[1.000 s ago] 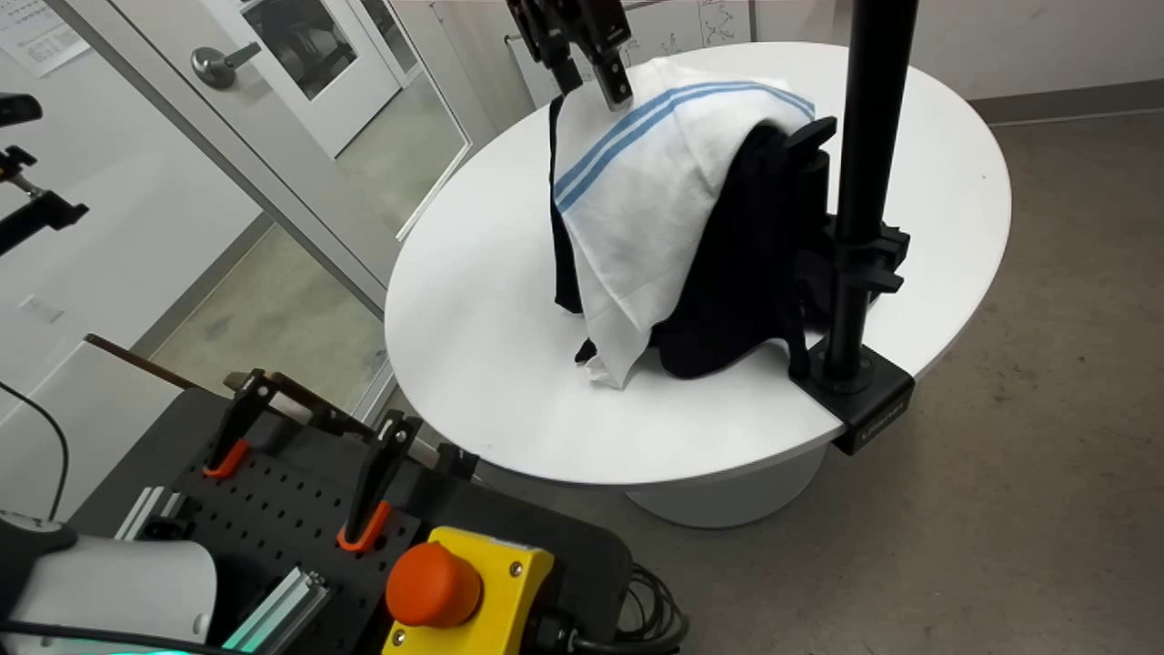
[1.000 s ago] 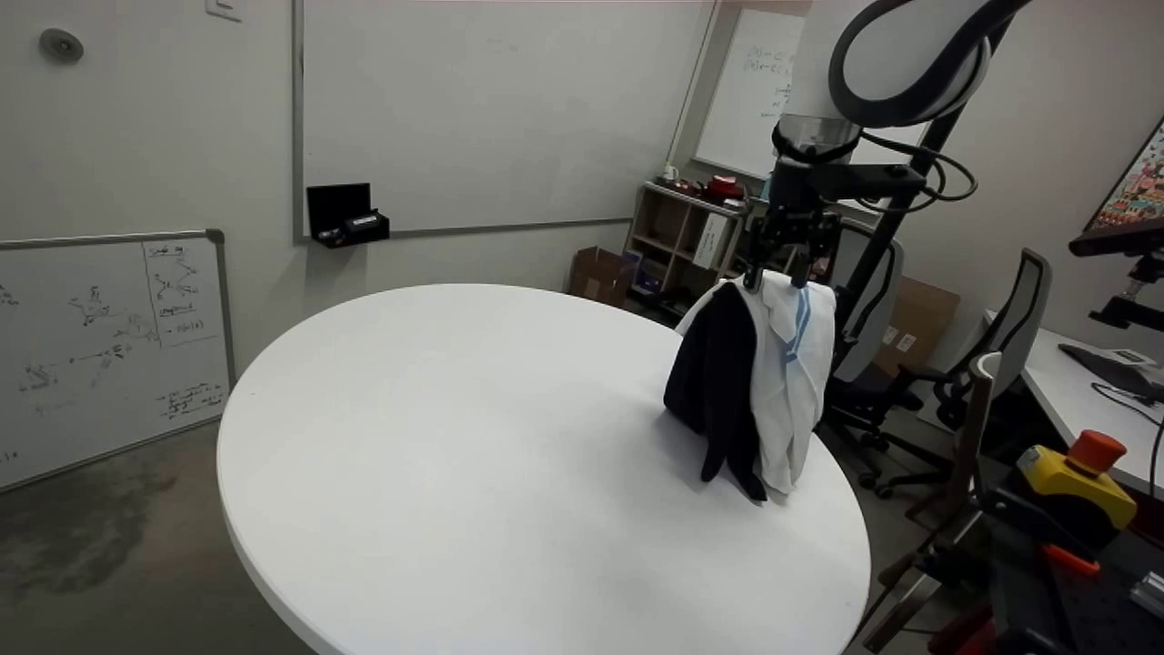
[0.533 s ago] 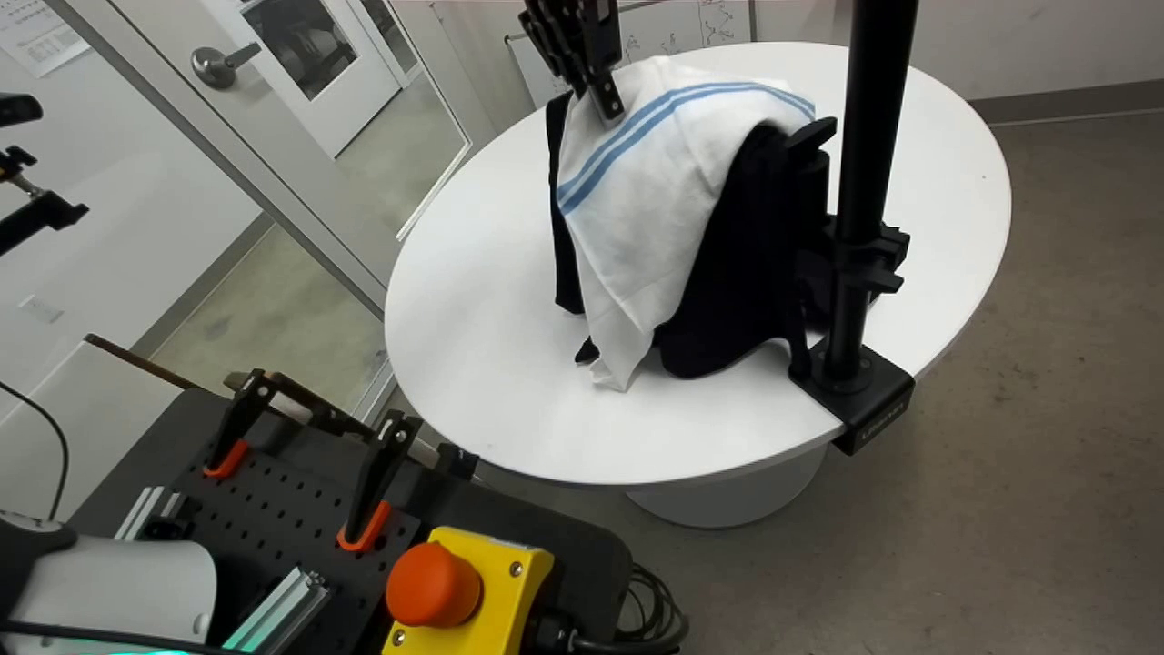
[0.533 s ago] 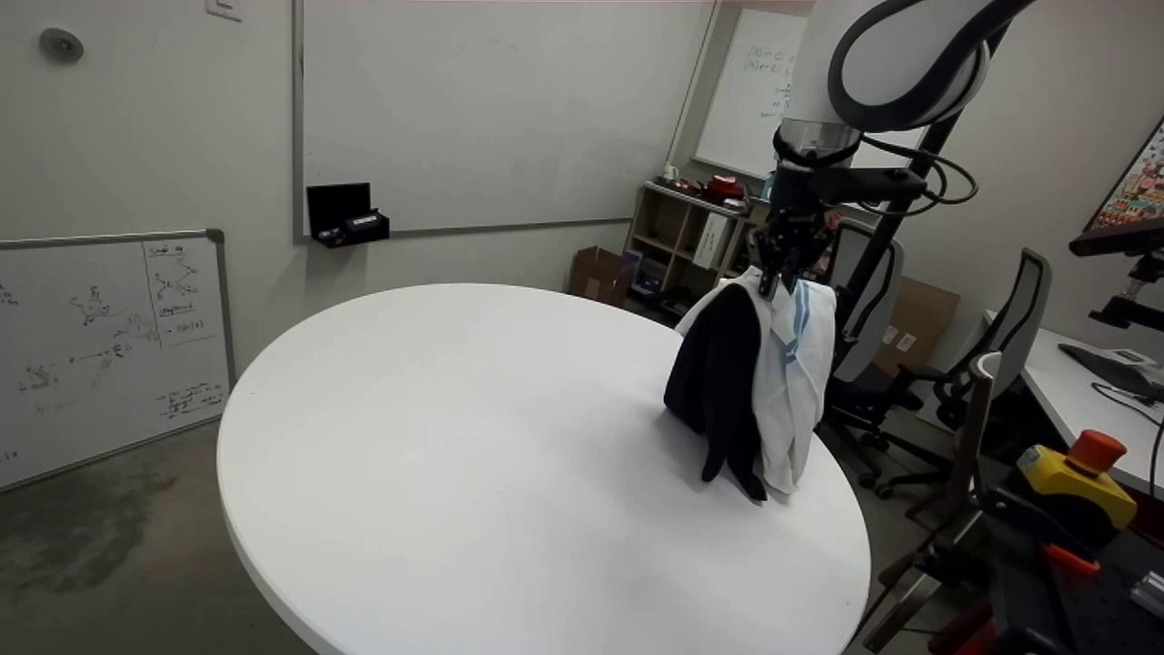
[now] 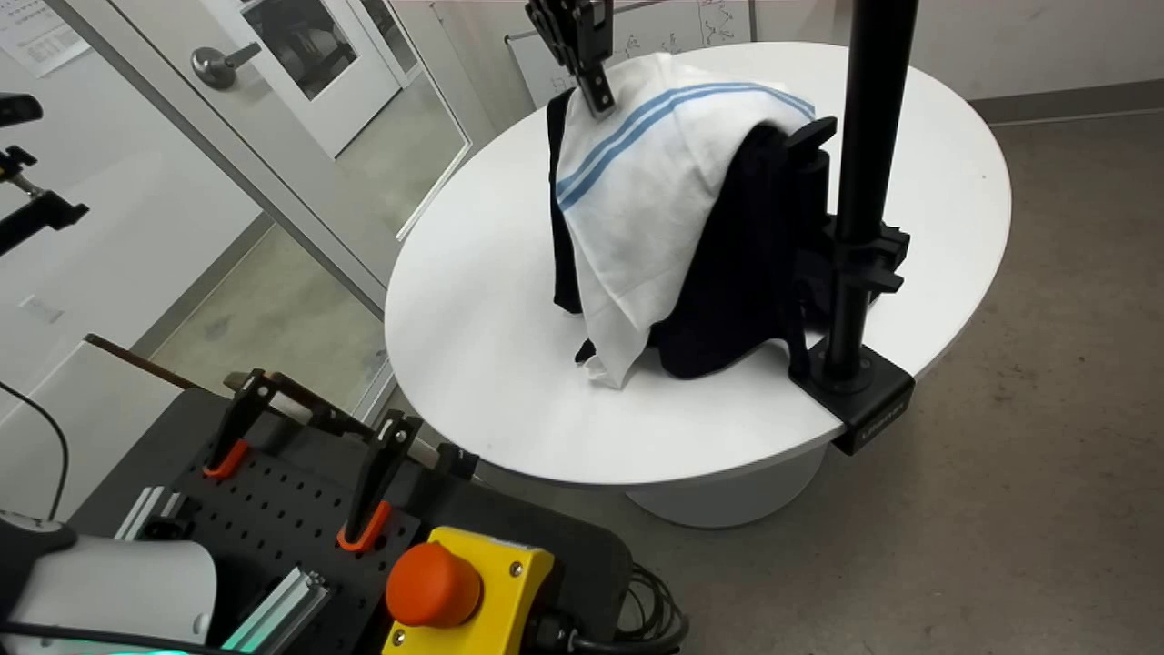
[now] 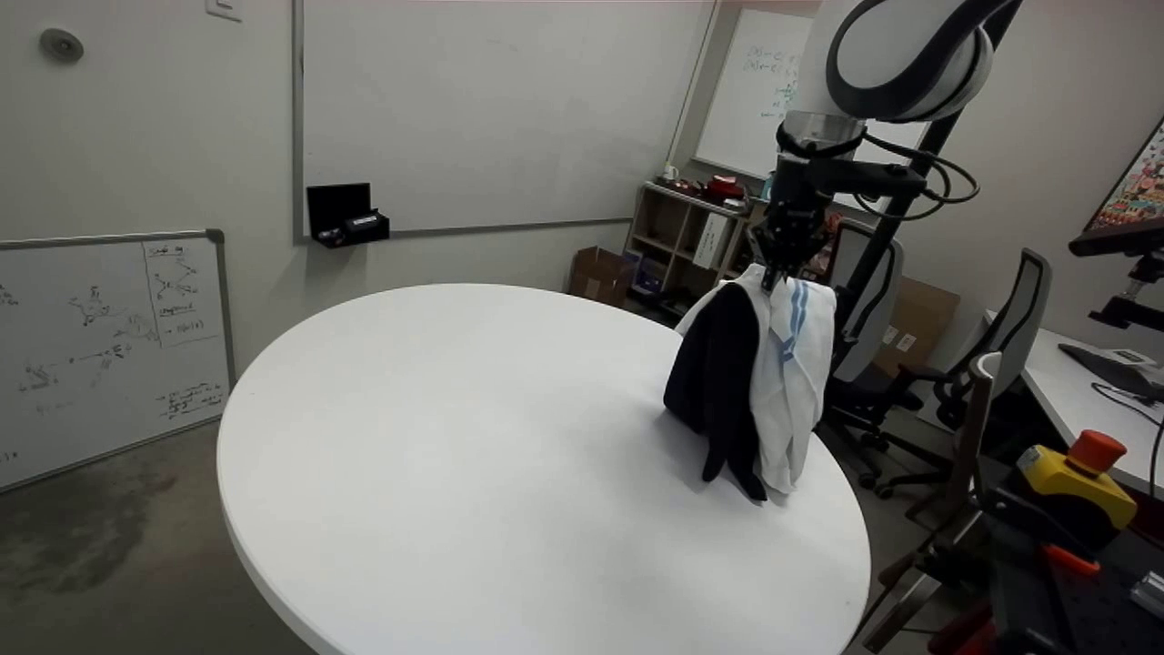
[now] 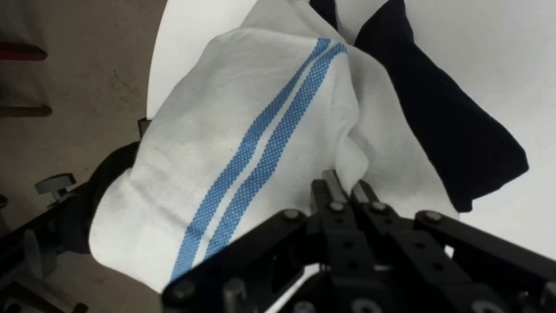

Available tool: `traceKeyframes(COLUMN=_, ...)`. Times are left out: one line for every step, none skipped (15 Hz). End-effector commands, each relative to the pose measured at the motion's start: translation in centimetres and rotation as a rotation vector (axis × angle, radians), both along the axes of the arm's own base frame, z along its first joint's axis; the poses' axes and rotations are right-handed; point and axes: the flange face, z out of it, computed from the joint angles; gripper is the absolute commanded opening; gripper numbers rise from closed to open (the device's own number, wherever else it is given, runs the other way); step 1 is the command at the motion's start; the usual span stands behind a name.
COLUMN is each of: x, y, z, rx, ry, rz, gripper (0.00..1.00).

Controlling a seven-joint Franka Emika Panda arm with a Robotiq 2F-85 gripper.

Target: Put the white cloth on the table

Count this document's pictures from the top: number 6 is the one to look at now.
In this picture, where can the grey metal stand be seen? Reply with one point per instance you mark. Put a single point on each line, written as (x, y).
(979, 424)

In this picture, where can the computer monitor with colourful screen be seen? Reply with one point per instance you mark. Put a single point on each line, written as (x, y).
(1128, 196)

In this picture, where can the grey black office chair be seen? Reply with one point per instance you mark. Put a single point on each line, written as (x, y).
(1014, 330)

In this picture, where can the yellow red emergency stop button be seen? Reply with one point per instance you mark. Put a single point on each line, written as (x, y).
(1075, 477)

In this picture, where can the whiteboard with green writing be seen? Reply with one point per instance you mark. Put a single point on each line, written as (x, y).
(745, 110)

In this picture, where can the red object on shelf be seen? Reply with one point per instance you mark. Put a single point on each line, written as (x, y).
(726, 187)

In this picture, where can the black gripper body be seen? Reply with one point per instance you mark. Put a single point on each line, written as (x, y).
(792, 233)

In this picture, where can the small brown cardboard box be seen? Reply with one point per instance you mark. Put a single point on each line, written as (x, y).
(598, 273)

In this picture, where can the large blank wall whiteboard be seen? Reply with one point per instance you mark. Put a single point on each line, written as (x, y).
(486, 110)

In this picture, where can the black keyboard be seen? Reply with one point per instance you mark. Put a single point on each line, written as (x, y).
(1114, 371)

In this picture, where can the black cloth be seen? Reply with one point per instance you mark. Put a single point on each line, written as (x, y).
(714, 371)

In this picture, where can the round grey wall sensor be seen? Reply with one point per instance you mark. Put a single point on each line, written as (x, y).
(60, 47)

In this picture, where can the low whiteboard with sketches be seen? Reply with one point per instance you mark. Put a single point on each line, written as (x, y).
(98, 350)

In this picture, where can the white cloth with blue stripe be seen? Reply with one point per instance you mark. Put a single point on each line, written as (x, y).
(792, 401)

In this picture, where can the black monitor stand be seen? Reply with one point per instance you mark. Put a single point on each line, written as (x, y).
(1138, 305)

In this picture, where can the black mesh office chair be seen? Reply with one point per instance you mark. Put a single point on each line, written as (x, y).
(876, 366)

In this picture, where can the white black Franka robot arm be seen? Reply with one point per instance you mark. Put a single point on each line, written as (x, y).
(911, 55)

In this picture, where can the black marker holder tray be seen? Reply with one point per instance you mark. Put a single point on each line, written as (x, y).
(340, 212)

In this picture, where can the black diagonal pole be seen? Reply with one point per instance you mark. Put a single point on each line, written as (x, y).
(903, 204)

